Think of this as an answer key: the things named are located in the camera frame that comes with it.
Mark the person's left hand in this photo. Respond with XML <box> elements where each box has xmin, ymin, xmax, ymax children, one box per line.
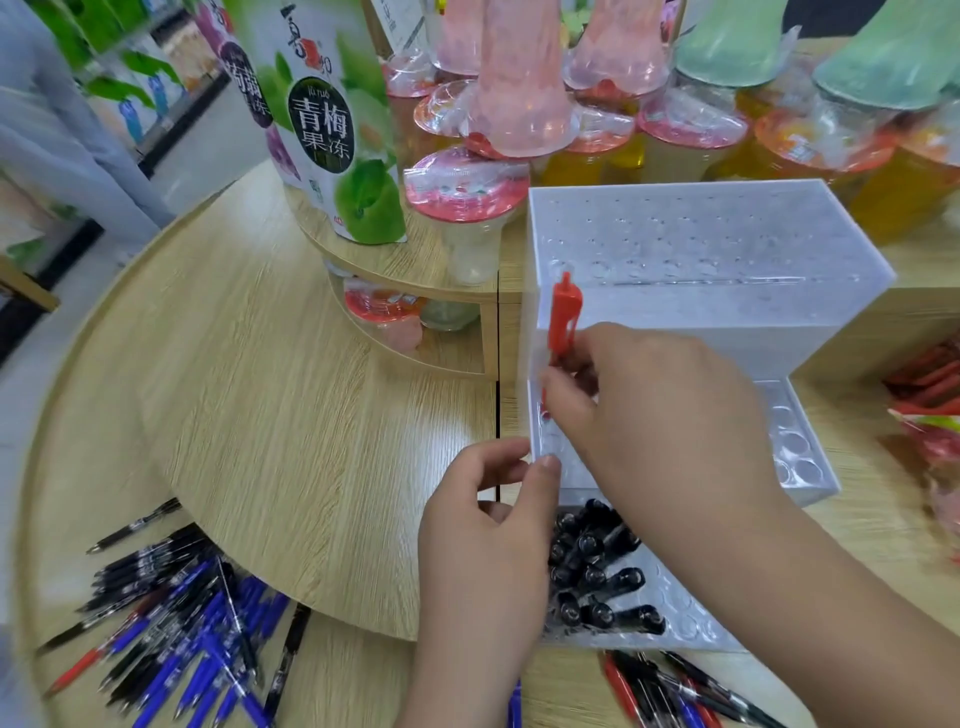
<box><xmin>414</xmin><ymin>436</ymin><xmax>565</xmax><ymax>678</ymax></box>

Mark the person's right hand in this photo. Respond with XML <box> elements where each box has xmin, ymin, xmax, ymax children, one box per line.
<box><xmin>539</xmin><ymin>322</ymin><xmax>790</xmax><ymax>558</ymax></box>

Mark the cluster of black pens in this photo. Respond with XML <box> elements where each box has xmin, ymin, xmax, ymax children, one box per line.
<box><xmin>545</xmin><ymin>497</ymin><xmax>670</xmax><ymax>638</ymax></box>

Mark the clear tiered pen holder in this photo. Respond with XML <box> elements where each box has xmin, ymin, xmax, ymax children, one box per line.
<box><xmin>517</xmin><ymin>178</ymin><xmax>899</xmax><ymax>655</ymax></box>

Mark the red click pen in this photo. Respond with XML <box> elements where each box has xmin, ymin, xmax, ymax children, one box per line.
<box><xmin>540</xmin><ymin>270</ymin><xmax>586</xmax><ymax>378</ymax></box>

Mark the pile of black red pens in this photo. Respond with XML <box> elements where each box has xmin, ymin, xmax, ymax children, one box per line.
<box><xmin>598</xmin><ymin>647</ymin><xmax>790</xmax><ymax>728</ymax></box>

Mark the pile of blue black pens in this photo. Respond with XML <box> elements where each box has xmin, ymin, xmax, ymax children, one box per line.
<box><xmin>32</xmin><ymin>495</ymin><xmax>313</xmax><ymax>728</ymax></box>

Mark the person's right forearm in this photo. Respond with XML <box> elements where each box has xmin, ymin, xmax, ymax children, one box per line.
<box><xmin>659</xmin><ymin>487</ymin><xmax>960</xmax><ymax>728</ymax></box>

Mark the person's left forearm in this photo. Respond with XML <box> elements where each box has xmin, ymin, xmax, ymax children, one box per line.
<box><xmin>395</xmin><ymin>661</ymin><xmax>547</xmax><ymax>728</ymax></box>

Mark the jelly cup display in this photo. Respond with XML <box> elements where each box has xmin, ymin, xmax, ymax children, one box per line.
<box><xmin>382</xmin><ymin>48</ymin><xmax>960</xmax><ymax>247</ymax></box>

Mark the pale green jelly cup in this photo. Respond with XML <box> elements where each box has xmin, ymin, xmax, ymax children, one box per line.
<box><xmin>419</xmin><ymin>299</ymin><xmax>482</xmax><ymax>334</ymax></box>

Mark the stack of red snack packets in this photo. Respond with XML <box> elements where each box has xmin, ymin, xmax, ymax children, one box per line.
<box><xmin>883</xmin><ymin>339</ymin><xmax>960</xmax><ymax>412</ymax></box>

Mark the clear bag of red candies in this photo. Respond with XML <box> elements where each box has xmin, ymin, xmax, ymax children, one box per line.
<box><xmin>887</xmin><ymin>408</ymin><xmax>960</xmax><ymax>565</ymax></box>

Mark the clear cup with red lid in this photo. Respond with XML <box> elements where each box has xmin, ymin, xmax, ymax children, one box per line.
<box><xmin>403</xmin><ymin>145</ymin><xmax>533</xmax><ymax>288</ymax></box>

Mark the red lid pink jelly cup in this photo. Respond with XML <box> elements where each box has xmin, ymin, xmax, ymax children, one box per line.
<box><xmin>342</xmin><ymin>281</ymin><xmax>426</xmax><ymax>356</ymax></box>

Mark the wooden round tier stand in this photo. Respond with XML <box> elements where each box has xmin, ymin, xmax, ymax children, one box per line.
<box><xmin>282</xmin><ymin>161</ymin><xmax>503</xmax><ymax>381</ymax></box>

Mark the green jelly pouch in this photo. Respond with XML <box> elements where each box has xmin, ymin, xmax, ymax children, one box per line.
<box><xmin>230</xmin><ymin>0</ymin><xmax>411</xmax><ymax>248</ymax></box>

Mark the white card sign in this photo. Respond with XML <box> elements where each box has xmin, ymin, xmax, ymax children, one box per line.
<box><xmin>370</xmin><ymin>0</ymin><xmax>430</xmax><ymax>55</ymax></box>

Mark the purple jelly pouch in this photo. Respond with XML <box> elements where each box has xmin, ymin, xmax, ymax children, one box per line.
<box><xmin>192</xmin><ymin>0</ymin><xmax>303</xmax><ymax>190</ymax></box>

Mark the background store shelf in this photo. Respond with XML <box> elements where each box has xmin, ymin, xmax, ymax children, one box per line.
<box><xmin>29</xmin><ymin>0</ymin><xmax>235</xmax><ymax>175</ymax></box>

